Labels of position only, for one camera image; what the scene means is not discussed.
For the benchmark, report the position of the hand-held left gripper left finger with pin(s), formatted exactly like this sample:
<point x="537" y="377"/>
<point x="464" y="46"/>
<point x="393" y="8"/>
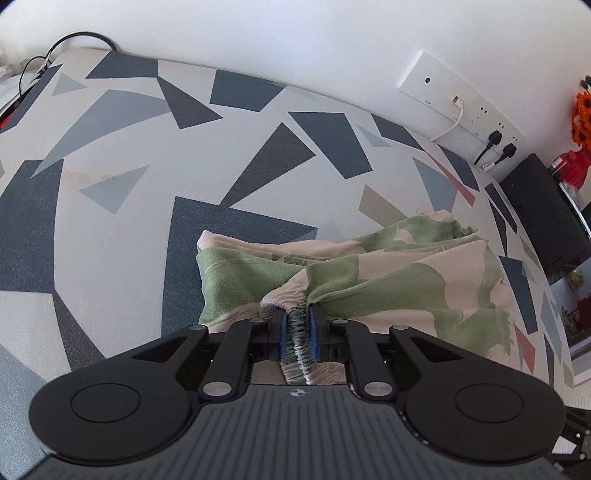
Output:
<point x="281" y="338"/>

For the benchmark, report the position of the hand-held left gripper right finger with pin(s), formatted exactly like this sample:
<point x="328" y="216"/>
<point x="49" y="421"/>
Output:
<point x="313" y="338"/>

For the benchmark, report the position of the green and beige patterned pants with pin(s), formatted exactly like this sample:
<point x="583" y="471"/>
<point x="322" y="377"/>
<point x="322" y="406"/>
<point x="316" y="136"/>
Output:
<point x="392" y="281"/>

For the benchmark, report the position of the geometric patterned mattress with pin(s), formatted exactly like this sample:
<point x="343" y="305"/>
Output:
<point x="138" y="207"/>

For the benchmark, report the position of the black cabinet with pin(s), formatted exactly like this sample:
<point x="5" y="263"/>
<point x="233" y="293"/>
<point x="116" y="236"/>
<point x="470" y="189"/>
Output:
<point x="545" y="212"/>

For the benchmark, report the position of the black power plug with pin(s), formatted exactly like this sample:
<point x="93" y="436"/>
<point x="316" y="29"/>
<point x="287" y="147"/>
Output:
<point x="508" y="151"/>
<point x="493" y="138"/>

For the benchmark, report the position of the glass flower vase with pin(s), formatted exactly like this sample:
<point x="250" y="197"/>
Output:
<point x="575" y="168"/>

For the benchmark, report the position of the orange artificial flowers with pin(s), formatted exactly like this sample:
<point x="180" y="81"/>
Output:
<point x="582" y="115"/>

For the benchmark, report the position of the red charger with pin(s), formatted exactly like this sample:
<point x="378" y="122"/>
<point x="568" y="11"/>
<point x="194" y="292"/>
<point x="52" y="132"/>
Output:
<point x="7" y="120"/>

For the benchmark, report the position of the white wall socket panel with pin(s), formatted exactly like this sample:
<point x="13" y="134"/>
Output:
<point x="443" y="87"/>

